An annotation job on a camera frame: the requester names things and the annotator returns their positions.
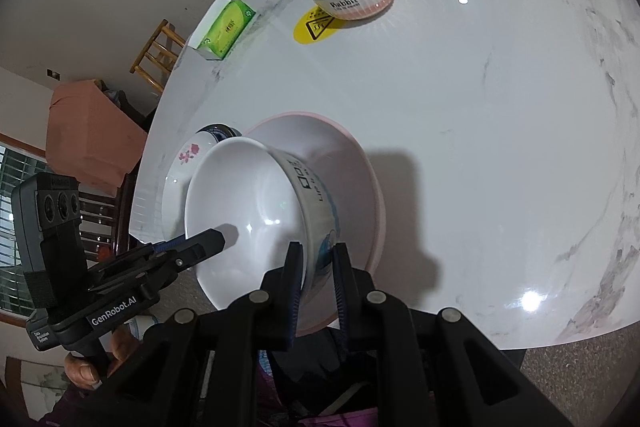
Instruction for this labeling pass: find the light bamboo chair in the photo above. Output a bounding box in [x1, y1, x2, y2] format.
[130, 19, 187, 95]

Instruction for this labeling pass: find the white plate with pink flower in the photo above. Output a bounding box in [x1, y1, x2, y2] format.
[162, 131, 241, 253]

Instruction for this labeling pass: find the round yellow warning sticker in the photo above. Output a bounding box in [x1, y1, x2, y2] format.
[291, 5, 347, 44]

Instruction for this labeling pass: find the blue floral plate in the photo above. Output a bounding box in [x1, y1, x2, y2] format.
[196, 123, 242, 142]

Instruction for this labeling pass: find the white bowl with blue base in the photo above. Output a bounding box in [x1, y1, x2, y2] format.
[184, 137, 342, 308]

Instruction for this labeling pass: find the dark slatted wooden chair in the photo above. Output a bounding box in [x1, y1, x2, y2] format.
[75, 169, 148, 270]

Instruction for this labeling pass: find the person's purple clothing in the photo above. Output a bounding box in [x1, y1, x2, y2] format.
[39, 384, 383, 427]

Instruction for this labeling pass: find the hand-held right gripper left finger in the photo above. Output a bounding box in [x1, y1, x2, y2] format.
[106, 242, 307, 427]

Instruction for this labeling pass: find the person's left hand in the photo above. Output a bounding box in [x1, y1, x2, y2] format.
[64, 326, 135, 392]

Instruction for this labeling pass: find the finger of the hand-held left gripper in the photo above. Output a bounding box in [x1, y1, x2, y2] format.
[167, 228, 226, 275]
[152, 234, 190, 255]

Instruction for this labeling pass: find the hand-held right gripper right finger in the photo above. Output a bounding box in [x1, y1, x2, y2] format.
[331, 242, 576, 427]

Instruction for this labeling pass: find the large pink bowl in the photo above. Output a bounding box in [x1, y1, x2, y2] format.
[242, 110, 387, 334]

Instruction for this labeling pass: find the green tissue pack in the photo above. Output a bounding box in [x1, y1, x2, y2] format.
[187, 0, 257, 62]

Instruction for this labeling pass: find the salmon orange cloth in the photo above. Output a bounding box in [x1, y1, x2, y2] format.
[46, 79, 149, 196]

